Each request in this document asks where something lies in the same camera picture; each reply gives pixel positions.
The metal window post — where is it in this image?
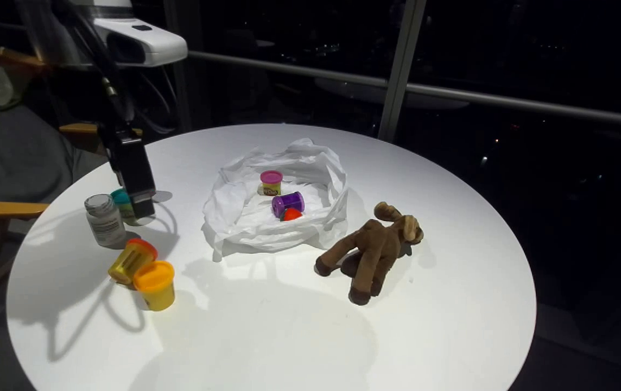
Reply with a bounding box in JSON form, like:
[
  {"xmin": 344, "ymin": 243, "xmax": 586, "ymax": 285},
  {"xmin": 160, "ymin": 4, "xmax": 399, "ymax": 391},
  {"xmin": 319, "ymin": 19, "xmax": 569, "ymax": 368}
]
[{"xmin": 376, "ymin": 0, "xmax": 427, "ymax": 144}]

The yellow container light orange lid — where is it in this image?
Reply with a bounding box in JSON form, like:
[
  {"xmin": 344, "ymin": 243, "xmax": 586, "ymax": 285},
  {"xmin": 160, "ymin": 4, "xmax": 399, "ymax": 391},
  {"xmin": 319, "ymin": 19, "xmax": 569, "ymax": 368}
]
[{"xmin": 132, "ymin": 259, "xmax": 178, "ymax": 313}]

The yellow-green container magenta lid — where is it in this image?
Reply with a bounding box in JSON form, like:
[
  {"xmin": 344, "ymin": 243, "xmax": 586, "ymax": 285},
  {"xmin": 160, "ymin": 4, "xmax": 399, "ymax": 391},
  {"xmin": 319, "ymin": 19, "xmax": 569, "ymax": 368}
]
[{"xmin": 258, "ymin": 169, "xmax": 286, "ymax": 197}]

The white plastic bag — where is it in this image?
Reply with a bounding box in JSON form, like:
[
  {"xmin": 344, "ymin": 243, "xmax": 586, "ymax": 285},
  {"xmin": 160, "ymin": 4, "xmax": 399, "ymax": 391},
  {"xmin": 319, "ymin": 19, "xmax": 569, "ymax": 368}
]
[{"xmin": 200, "ymin": 136, "xmax": 352, "ymax": 265}]

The brown toy deer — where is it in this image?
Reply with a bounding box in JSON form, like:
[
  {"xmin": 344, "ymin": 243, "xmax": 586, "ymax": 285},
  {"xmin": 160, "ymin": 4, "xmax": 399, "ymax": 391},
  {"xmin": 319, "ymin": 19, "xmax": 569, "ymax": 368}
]
[{"xmin": 313, "ymin": 200, "xmax": 426, "ymax": 306}]

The yellow container red-orange lid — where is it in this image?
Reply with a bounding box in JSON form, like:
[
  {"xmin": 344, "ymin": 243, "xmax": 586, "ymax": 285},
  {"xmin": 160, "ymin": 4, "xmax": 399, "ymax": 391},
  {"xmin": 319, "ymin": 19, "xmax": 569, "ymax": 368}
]
[{"xmin": 106, "ymin": 236, "xmax": 160, "ymax": 291}]

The purple plastic container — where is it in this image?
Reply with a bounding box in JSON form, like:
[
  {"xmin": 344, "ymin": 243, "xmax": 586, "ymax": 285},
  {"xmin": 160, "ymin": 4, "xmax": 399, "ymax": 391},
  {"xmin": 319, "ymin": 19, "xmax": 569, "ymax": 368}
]
[{"xmin": 269, "ymin": 189, "xmax": 307, "ymax": 222}]

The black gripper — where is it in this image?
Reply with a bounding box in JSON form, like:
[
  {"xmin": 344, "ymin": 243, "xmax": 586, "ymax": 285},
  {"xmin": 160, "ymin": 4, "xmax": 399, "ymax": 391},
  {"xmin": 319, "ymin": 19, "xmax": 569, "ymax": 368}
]
[{"xmin": 110, "ymin": 136, "xmax": 158, "ymax": 220}]

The wooden armchair grey cushion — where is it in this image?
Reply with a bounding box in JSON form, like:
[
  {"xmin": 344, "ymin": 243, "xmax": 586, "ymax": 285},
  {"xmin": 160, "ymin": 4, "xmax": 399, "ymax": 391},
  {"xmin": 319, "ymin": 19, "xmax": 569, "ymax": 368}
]
[{"xmin": 0, "ymin": 45, "xmax": 110, "ymax": 332}]

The horizontal window rail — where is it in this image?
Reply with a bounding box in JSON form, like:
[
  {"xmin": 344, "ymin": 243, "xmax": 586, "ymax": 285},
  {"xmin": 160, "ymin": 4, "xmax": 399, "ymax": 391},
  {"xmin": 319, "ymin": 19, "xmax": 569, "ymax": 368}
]
[{"xmin": 187, "ymin": 47, "xmax": 621, "ymax": 133}]

